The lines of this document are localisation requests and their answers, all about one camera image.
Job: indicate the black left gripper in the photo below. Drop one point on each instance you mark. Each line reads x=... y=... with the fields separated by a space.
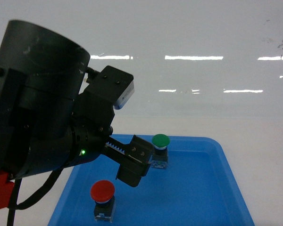
x=92 y=118

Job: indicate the red push button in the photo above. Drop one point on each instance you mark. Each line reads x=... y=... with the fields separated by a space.
x=102 y=192

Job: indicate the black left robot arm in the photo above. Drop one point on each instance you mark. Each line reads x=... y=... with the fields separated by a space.
x=56 y=112

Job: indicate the green push button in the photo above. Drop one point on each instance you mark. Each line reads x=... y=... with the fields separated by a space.
x=160 y=155

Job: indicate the blue plastic tray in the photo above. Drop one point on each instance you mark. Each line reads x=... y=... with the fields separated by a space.
x=196 y=189

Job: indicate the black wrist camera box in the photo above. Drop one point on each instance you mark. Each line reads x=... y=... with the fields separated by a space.
x=112 y=84

